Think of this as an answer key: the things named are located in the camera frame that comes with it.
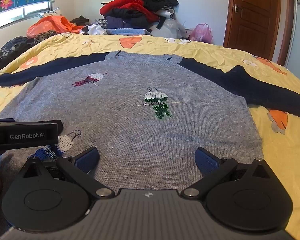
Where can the yellow printed bed sheet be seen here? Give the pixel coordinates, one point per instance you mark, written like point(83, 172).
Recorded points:
point(215, 52)

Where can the light blue towel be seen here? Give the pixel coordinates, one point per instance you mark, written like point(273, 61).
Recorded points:
point(127, 31)

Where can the pink plastic bag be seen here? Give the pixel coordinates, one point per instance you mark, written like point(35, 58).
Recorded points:
point(202, 32)

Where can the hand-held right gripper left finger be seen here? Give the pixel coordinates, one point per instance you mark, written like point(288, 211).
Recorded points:
point(88, 159)

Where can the white floral pillow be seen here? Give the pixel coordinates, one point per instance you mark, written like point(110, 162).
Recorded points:
point(51, 13)

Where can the dark floral cloth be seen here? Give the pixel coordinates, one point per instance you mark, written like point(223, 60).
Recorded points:
point(9, 48)

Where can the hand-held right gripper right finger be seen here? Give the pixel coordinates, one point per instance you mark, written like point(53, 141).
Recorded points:
point(205, 162)

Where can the white crumpled cloth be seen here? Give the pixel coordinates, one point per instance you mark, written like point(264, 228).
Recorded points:
point(95, 29)

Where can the dark brown cloth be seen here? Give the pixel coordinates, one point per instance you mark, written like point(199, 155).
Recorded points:
point(79, 20)

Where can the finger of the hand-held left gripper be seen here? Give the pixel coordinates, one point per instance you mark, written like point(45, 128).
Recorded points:
point(60, 127)

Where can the window with grey frame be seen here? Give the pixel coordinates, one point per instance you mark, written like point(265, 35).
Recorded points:
point(22, 15)

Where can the orange plastic bag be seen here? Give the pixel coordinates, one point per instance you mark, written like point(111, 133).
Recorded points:
point(52, 25)

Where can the grey sweater with navy sleeves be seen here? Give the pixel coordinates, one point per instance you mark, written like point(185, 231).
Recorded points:
point(140, 135)

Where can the brown wooden door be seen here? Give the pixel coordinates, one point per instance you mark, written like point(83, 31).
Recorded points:
point(252, 17)

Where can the red garment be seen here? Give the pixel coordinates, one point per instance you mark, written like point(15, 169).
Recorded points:
point(126, 5)

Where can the clear plastic bag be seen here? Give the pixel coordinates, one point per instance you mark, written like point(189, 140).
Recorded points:
point(173, 27)

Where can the leopard print cloth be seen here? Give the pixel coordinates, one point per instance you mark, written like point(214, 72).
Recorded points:
point(44, 36)

